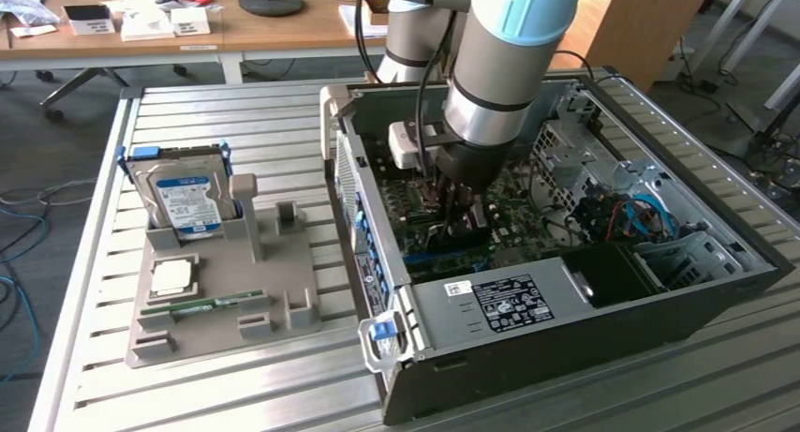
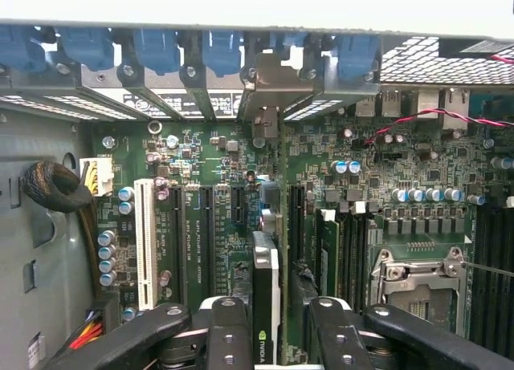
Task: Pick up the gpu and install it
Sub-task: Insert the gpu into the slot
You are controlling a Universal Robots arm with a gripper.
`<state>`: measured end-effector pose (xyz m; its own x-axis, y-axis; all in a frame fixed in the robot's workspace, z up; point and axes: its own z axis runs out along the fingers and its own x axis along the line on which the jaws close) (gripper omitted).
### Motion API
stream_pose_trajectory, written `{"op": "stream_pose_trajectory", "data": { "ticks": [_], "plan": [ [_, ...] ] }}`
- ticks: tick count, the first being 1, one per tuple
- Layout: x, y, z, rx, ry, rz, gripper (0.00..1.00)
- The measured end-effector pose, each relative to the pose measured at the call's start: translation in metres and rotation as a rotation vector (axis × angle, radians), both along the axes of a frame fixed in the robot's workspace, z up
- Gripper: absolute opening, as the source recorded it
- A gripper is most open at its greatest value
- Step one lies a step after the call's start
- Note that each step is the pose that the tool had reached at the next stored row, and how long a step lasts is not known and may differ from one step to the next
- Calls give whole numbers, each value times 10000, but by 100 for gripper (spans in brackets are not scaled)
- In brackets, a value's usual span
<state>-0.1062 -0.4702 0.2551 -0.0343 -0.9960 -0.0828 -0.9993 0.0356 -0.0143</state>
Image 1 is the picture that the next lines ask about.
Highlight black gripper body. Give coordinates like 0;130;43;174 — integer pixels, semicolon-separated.
435;142;509;194

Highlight black graphics card green board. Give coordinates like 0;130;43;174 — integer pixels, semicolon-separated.
428;223;493;256

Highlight metal CPU socket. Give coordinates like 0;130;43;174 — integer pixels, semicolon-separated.
409;177;443;213

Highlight green motherboard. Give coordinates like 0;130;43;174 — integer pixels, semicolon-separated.
373;153;576;283

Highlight blue expansion slot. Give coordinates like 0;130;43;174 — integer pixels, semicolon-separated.
403;251;468;266

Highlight silver perforated drive cage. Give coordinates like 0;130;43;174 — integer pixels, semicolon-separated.
528;120;627;203

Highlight silver power supply unit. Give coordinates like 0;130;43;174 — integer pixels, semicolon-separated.
409;257;592;351

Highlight black open PC case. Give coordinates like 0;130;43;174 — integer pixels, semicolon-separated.
317;65;796;426

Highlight white paper stack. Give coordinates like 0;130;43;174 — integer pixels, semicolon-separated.
339;4;391;38

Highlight silver disk bay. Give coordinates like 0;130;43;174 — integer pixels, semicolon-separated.
633;230;749;290

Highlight grey plastic parts rack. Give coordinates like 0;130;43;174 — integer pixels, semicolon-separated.
124;171;324;368

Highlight wooden cabinet panel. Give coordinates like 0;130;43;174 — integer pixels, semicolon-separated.
549;0;717;92

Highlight hard disk in blue caddy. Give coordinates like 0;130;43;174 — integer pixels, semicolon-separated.
115;141;237;241

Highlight wooden top office desk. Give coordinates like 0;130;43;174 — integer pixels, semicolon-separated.
221;0;392;84
0;0;228;84

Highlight green loose RAM stick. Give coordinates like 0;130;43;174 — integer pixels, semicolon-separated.
140;290;268;317

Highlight silver CPU chip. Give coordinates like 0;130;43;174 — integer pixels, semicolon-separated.
149;259;193;296

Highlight black round lamp base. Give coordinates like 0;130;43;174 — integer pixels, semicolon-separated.
237;0;308;18

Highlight white printed card box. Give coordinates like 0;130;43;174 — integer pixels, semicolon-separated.
171;7;211;37

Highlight white stacked boxes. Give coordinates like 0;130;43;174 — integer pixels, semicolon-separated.
120;0;176;43

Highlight white box black top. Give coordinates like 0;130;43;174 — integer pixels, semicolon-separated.
61;4;117;37

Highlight clear plastic bag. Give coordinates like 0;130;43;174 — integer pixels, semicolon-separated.
0;0;63;26

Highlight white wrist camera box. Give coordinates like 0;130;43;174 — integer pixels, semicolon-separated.
387;121;441;170

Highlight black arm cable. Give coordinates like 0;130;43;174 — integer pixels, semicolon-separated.
353;0;468;171

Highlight black wire bundle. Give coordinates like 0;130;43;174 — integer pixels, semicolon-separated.
571;197;617;244

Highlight blue data wire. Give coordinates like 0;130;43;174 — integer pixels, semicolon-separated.
624;195;681;242

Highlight white desk frame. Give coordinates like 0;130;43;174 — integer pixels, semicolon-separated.
687;0;800;111

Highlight blue floor cable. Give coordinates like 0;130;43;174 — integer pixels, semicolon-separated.
0;206;44;386

